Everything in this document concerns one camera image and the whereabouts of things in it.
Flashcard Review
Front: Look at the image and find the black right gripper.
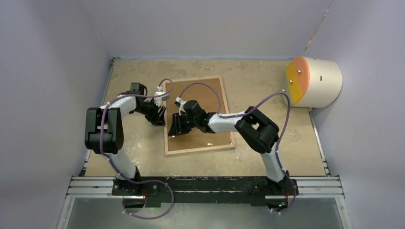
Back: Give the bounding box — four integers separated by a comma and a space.
169, 113, 198, 137

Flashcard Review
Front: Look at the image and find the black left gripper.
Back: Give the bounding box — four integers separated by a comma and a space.
133, 98, 165, 125

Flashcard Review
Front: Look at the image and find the brown backing board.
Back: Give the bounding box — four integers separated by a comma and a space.
163, 76, 235, 156

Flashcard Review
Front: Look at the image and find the wooden picture frame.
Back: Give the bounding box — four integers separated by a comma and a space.
163, 75, 235, 156

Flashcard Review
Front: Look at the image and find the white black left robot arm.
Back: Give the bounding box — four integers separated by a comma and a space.
85, 83, 169, 195

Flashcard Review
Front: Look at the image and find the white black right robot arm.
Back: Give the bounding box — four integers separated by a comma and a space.
168, 97, 287, 194

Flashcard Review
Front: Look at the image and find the white cylinder orange disc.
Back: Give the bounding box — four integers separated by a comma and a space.
281, 56, 343, 108

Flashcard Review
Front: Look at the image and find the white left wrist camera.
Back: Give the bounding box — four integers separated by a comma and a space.
153, 86, 170, 107

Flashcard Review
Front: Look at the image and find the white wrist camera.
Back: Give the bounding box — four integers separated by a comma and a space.
153, 86, 170, 107
175, 97, 187, 115

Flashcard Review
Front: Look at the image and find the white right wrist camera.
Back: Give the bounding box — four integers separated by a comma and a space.
175, 97, 187, 115

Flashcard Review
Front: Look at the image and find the black aluminium mounting rail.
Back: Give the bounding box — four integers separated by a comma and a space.
67, 177, 344, 208

